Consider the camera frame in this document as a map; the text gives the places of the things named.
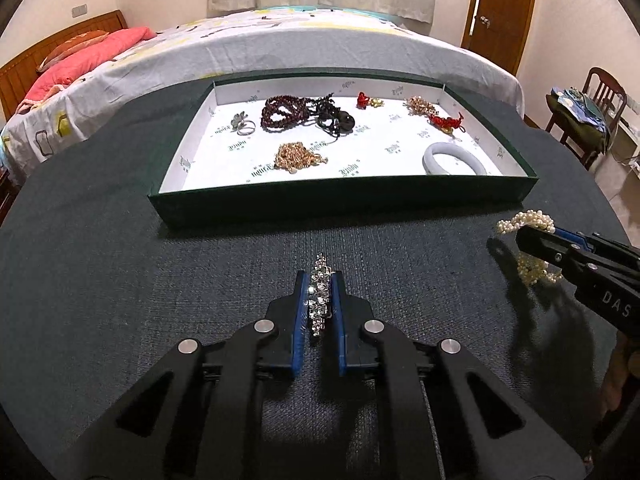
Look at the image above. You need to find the person's right hand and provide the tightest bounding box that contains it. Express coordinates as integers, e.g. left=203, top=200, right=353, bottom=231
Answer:
left=592, top=331, right=640, bottom=456

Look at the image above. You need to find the black bead necklace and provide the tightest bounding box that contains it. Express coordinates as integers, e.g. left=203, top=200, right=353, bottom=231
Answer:
left=307, top=92, right=356, bottom=137

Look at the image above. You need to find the silver rhinestone bracelet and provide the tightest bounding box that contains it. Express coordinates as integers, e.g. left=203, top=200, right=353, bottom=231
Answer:
left=306, top=254, right=335, bottom=337

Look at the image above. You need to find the red woven bracelet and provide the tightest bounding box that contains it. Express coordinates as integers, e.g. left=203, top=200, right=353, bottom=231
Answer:
left=429, top=112, right=467, bottom=136

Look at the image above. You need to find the wooden headboard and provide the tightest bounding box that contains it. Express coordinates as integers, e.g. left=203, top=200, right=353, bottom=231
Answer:
left=0, top=10, right=128, bottom=121

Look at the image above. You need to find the green box with white lining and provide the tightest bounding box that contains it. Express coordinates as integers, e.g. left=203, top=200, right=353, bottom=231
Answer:
left=148, top=72, right=539, bottom=228

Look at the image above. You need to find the gold chain necklace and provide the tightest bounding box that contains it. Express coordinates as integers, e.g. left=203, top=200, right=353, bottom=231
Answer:
left=274, top=142, right=329, bottom=175

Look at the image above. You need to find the wooden chair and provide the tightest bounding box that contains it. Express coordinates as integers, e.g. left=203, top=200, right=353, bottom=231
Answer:
left=545, top=66, right=628, bottom=168

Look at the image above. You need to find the gold bead cluster brooch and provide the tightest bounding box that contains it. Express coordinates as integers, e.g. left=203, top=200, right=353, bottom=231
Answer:
left=405, top=96, right=440, bottom=117

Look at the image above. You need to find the dark red bead necklace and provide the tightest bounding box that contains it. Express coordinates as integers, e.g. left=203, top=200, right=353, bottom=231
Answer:
left=261, top=94, right=318, bottom=133

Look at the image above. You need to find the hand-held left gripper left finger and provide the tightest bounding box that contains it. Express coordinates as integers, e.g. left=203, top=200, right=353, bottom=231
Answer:
left=85, top=270, right=307, bottom=480

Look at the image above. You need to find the orange pillow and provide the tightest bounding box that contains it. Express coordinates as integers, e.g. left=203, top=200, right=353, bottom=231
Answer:
left=36, top=30, right=110, bottom=73

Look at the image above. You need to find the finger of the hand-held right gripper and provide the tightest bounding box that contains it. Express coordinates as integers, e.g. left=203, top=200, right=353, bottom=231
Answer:
left=551, top=226, right=602, bottom=257
left=515, top=224, right=592, bottom=287

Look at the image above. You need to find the brown wooden door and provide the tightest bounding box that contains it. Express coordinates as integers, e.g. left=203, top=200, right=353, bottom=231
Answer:
left=460, top=0, right=541, bottom=76

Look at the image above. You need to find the silver flower ring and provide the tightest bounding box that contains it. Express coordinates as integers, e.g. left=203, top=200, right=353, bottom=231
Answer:
left=231, top=110, right=258, bottom=136

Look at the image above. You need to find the pile of clothes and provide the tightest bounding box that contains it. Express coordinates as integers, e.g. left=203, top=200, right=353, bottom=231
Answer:
left=545, top=87, right=621, bottom=153

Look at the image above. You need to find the white jade bangle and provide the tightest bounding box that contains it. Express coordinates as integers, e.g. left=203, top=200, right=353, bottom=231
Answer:
left=422, top=142, right=486, bottom=176

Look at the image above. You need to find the bed with patterned sheet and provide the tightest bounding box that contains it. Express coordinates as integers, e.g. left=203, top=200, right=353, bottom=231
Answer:
left=0, top=5, right=526, bottom=186

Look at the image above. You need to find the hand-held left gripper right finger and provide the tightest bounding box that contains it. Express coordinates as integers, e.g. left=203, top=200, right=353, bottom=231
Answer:
left=330, top=270, right=586, bottom=480

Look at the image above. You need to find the white pearl bracelet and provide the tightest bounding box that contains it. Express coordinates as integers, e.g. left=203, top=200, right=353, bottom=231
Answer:
left=496, top=211, right=563, bottom=287

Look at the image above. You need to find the pink blanket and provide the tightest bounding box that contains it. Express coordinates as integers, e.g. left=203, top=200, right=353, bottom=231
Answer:
left=15, top=27, right=157, bottom=116

